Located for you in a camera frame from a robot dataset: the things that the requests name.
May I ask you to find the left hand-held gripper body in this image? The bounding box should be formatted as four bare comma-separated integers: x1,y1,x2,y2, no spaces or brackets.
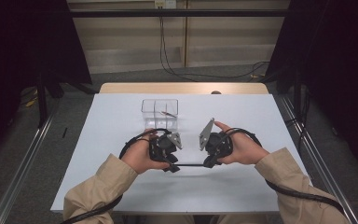
148,132,183,161

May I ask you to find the clear acrylic pen holder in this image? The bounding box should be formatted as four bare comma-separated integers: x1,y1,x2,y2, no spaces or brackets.
141,98,180,132

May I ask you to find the yellow floor item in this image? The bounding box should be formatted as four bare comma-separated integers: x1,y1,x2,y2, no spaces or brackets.
24,96,39,108

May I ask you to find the long black and gold pen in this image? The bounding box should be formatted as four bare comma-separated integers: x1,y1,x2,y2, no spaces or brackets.
173,162,206,167

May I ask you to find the metal floor rail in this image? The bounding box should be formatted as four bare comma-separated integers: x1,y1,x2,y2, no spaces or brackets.
0,94,63,224
276,92,358,224

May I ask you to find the black wall cable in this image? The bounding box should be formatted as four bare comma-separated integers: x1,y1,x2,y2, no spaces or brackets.
161,15,269,80
158,15,200,82

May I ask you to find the white wall socket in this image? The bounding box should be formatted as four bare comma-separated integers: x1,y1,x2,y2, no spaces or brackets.
154,0,177,9

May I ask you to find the person's right hand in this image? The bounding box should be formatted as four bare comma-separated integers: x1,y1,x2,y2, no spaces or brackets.
213,120,270,166

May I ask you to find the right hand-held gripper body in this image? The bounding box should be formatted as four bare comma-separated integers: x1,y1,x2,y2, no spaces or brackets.
199,117,234,158

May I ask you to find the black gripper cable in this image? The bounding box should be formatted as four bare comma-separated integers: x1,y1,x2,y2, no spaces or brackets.
60,128,172,224
222,127,346,217

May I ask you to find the black curtain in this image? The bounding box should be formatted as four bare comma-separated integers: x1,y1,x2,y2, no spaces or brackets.
0,0,92,175
265,0,358,180

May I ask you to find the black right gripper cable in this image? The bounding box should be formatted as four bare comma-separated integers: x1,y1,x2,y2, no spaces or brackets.
222,127,346,217

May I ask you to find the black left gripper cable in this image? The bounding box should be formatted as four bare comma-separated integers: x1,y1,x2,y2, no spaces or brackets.
60,128,172,224

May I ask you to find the black metal stand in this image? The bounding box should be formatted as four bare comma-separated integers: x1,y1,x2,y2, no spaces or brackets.
36,73,49,129
293,66,302,120

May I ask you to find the person's left hand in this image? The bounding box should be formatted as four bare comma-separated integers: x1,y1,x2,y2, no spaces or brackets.
120,128,171,175

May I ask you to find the white table cover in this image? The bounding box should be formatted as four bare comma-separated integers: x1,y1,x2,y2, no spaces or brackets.
49,92,324,216

